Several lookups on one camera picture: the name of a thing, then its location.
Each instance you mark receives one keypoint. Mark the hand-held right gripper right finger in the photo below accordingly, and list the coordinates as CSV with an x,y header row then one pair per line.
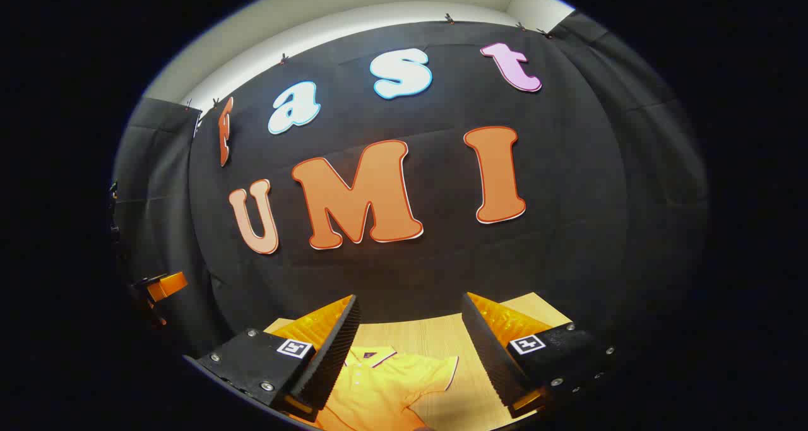
x,y
486,349

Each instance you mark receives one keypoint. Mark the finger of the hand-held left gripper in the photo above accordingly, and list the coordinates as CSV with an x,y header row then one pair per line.
x,y
170,286

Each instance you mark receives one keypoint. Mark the orange polo T-shirt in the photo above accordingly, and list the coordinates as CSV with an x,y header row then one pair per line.
x,y
385,387

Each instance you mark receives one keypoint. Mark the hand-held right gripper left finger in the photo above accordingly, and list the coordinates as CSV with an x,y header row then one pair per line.
x,y
334,349

